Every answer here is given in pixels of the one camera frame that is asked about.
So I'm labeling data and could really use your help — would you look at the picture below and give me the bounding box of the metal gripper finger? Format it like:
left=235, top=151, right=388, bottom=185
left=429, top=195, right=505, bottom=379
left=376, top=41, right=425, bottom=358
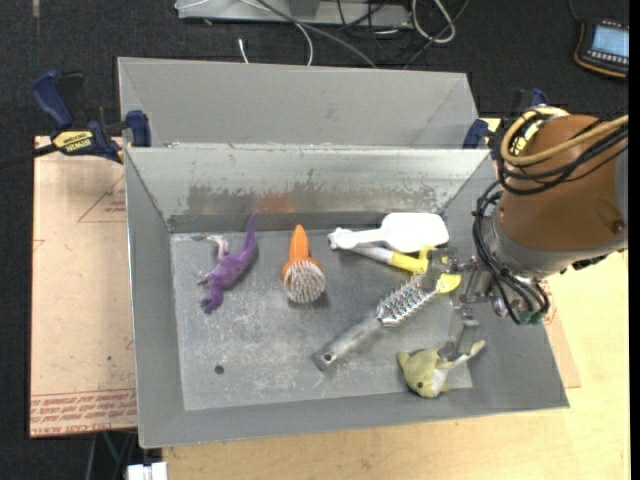
left=443, top=305, right=481, bottom=364
left=424, top=252, right=464, bottom=292

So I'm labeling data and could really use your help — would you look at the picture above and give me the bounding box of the white plastic scoop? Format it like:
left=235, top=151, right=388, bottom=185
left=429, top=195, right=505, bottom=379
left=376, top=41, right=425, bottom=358
left=326, top=211, right=451, bottom=255

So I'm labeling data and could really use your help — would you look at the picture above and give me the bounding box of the yellow-green toy dolphin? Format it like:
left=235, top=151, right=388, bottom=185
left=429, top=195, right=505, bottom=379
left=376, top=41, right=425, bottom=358
left=396, top=339, right=487, bottom=400

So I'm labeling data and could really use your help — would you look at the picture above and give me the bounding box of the silver hairbrush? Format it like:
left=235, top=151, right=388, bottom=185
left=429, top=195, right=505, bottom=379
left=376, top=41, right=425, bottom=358
left=313, top=271, right=442, bottom=374

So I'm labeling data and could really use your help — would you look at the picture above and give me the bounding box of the orange brush with white bristles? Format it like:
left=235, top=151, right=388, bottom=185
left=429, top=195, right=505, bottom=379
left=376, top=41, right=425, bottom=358
left=279, top=223, right=328, bottom=305

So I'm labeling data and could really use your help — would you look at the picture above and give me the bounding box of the grey metal bin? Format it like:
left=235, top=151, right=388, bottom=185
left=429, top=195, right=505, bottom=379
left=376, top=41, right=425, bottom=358
left=117, top=56, right=571, bottom=450

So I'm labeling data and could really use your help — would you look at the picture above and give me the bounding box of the purple toy dinosaur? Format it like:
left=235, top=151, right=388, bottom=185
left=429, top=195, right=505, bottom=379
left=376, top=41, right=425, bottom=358
left=197, top=210, right=261, bottom=315

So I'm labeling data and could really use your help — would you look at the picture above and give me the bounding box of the brown cardboard board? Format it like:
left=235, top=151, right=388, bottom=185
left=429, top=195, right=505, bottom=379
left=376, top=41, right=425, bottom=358
left=29, top=135, right=140, bottom=439

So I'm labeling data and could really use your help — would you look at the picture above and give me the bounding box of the yellow and white handled tool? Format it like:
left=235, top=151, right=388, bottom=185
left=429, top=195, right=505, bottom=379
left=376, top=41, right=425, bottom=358
left=348, top=244, right=464, bottom=297

